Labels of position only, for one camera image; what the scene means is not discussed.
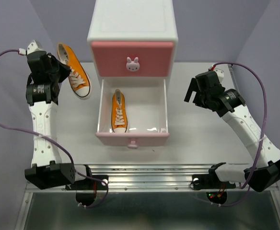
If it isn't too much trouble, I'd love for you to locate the orange sneaker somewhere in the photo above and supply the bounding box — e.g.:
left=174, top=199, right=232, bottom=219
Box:
left=111, top=89, right=128, bottom=133
left=57, top=43, right=91, bottom=100

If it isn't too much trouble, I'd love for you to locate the light pink drawer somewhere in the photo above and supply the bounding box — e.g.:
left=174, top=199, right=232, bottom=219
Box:
left=96, top=77, right=169, bottom=147

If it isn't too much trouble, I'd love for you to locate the pink bunny knob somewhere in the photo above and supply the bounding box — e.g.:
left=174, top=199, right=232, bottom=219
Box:
left=126, top=57, right=140, bottom=72
left=127, top=140, right=139, bottom=149

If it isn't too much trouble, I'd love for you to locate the white plastic shoe cabinet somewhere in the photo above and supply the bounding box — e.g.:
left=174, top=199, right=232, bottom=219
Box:
left=87, top=0, right=178, bottom=78

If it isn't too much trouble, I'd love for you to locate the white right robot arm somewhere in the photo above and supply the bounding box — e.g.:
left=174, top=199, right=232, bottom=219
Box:
left=184, top=71, right=280, bottom=192

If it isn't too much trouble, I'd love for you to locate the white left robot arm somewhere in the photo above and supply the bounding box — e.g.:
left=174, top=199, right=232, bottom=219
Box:
left=24, top=50, right=106, bottom=190

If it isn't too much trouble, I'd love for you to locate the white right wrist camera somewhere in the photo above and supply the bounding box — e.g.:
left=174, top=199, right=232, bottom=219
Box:
left=209, top=66, right=224, bottom=83

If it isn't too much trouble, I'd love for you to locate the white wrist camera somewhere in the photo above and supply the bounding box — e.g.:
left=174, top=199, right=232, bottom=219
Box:
left=209, top=66, right=224, bottom=83
left=26, top=40, right=44, bottom=55

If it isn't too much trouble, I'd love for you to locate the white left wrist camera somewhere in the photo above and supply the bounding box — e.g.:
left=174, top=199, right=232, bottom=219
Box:
left=26, top=40, right=44, bottom=55

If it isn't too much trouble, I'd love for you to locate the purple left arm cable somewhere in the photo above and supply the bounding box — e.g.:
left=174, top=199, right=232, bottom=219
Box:
left=0, top=49, right=109, bottom=209

